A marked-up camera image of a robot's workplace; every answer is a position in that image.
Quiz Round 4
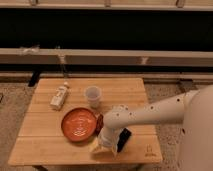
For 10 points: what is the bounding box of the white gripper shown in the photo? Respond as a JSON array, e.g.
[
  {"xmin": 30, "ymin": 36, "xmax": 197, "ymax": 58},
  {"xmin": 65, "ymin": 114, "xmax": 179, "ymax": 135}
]
[{"xmin": 89, "ymin": 127, "xmax": 122, "ymax": 156}]

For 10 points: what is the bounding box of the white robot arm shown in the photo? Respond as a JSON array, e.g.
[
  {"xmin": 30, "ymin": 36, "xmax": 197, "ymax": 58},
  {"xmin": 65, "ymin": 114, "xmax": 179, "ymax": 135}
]
[{"xmin": 91, "ymin": 85, "xmax": 213, "ymax": 171}]

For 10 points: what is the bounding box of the brown round object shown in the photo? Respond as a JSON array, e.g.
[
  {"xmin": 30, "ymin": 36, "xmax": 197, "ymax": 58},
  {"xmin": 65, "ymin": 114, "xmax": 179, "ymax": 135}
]
[{"xmin": 95, "ymin": 114, "xmax": 103, "ymax": 135}]

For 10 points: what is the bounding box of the black smartphone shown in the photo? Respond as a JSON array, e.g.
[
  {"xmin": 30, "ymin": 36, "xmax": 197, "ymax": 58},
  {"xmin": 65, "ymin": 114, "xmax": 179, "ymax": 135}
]
[{"xmin": 117, "ymin": 128, "xmax": 131, "ymax": 152}]

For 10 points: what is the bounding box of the orange plate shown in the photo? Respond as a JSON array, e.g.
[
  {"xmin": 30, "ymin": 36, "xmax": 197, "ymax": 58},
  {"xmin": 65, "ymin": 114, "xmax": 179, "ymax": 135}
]
[{"xmin": 61, "ymin": 107, "xmax": 97, "ymax": 142}]

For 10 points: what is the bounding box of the clear plastic cup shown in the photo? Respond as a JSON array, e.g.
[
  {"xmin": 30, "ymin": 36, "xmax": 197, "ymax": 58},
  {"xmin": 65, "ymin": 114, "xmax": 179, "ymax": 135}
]
[{"xmin": 84, "ymin": 86, "xmax": 101, "ymax": 108}]

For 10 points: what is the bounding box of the wooden table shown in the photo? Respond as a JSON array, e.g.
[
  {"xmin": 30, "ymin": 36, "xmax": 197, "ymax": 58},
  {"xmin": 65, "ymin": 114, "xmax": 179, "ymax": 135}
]
[{"xmin": 8, "ymin": 78, "xmax": 162, "ymax": 166}]

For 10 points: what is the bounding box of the small white bottle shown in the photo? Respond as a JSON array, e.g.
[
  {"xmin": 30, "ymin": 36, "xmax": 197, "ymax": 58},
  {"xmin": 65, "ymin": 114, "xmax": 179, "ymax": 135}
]
[{"xmin": 50, "ymin": 82, "xmax": 69, "ymax": 110}]

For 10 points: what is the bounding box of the white horizontal rail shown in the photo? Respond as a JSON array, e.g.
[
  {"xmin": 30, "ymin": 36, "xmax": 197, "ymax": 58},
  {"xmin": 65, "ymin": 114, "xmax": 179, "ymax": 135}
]
[{"xmin": 0, "ymin": 48, "xmax": 213, "ymax": 67}]

